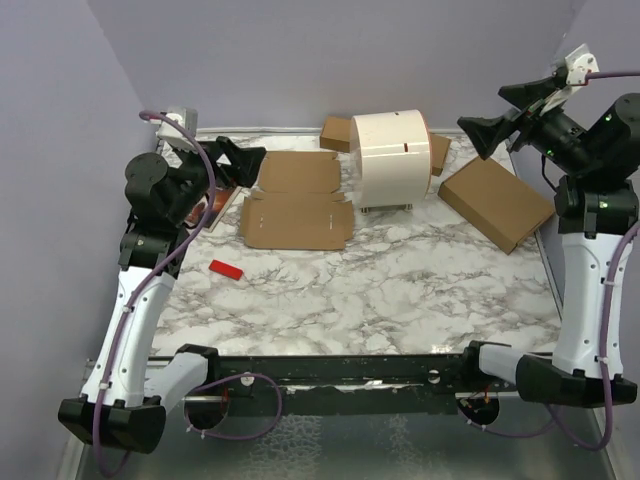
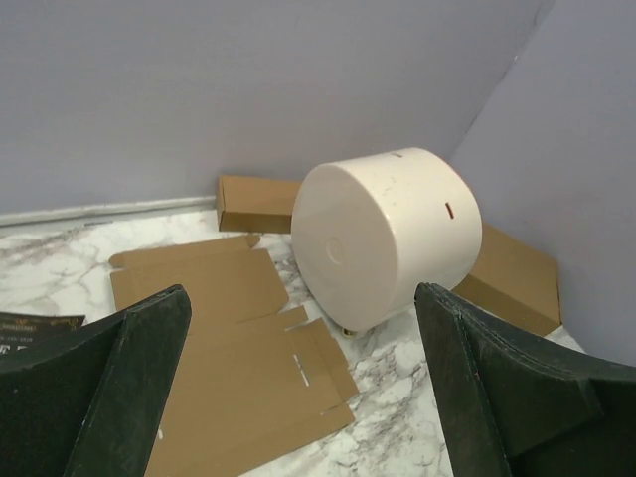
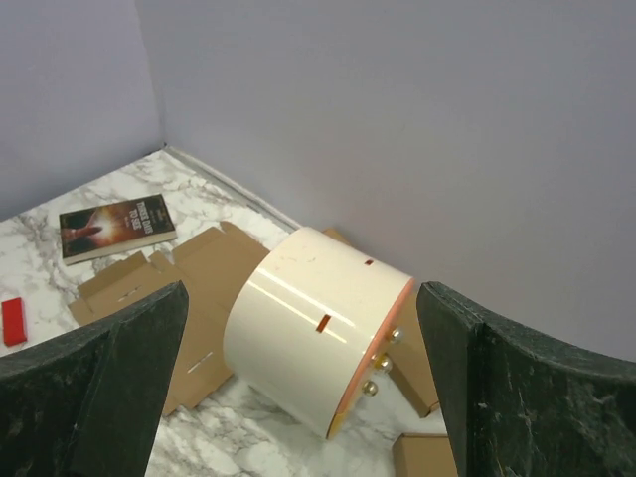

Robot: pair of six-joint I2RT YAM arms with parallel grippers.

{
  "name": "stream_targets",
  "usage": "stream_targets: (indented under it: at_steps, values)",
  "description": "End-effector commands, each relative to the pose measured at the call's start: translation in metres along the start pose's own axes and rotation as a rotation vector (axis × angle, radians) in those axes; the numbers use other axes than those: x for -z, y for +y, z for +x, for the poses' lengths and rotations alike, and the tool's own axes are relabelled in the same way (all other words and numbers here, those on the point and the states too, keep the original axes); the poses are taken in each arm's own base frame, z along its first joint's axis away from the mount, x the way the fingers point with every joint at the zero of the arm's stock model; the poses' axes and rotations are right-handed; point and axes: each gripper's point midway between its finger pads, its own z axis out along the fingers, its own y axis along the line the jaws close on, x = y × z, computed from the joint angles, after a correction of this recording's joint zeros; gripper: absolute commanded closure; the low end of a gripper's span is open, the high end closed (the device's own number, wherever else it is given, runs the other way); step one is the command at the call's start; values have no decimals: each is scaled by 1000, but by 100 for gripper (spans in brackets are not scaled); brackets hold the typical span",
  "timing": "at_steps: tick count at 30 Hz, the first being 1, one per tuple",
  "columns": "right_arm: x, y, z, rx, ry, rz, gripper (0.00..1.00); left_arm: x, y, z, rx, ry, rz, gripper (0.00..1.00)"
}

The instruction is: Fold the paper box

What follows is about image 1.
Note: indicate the white cylindrical bread box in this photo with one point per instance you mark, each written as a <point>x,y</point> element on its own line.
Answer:
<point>391,155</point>

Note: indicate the red flat block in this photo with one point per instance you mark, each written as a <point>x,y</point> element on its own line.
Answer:
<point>226,270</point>

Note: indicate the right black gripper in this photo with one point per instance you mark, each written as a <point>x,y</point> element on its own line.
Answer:
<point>487,131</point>

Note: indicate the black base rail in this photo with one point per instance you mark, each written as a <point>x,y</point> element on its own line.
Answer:
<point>329,385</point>

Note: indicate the brown cardboard piece behind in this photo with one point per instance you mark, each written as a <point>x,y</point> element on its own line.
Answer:
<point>439,151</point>

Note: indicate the small brown box behind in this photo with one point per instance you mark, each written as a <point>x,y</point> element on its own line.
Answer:
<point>335,134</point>

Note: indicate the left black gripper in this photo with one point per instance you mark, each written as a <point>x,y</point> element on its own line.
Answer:
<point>243,161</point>

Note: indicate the dark paperback book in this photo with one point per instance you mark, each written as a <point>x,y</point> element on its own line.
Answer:
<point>224,197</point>

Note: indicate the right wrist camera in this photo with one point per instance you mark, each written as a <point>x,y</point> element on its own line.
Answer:
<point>569,76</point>

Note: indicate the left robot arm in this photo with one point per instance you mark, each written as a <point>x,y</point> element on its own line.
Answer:
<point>120,406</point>

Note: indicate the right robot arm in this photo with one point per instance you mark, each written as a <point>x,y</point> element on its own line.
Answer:
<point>598,212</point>

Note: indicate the closed brown cardboard box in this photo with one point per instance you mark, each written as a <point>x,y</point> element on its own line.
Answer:
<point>497,203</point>

